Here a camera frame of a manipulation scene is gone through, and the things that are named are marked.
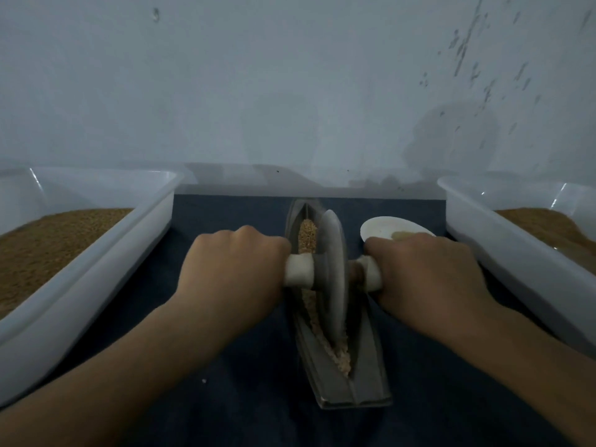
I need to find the person's right hand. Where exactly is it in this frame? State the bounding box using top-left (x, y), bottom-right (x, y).
top-left (364, 232), bottom-right (504, 345)

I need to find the person's left hand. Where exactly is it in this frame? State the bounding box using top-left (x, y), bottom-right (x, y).
top-left (174, 226), bottom-right (292, 333)

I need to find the white plastic tray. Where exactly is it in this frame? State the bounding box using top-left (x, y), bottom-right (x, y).
top-left (0, 165), bottom-right (186, 406)
top-left (436, 174), bottom-right (596, 354)

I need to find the small ground grain portion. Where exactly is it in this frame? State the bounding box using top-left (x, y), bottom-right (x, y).
top-left (297, 219), bottom-right (353, 378)

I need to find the metal grinding wheel with handles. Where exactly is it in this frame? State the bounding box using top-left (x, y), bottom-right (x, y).
top-left (283, 209), bottom-right (384, 348)

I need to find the boat-shaped metal grinding trough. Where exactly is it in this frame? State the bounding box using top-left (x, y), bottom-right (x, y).
top-left (285, 198), bottom-right (393, 410)

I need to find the person's right forearm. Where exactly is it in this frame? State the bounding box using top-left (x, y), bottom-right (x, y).
top-left (456, 310), bottom-right (596, 447)

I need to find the person's left forearm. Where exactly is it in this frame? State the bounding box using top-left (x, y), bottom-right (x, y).
top-left (0, 302), bottom-right (229, 447)

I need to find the white round plate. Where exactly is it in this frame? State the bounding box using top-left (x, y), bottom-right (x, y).
top-left (359, 215), bottom-right (437, 243)

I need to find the dark blue tablecloth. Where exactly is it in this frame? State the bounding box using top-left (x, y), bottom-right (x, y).
top-left (42, 194), bottom-right (579, 447)

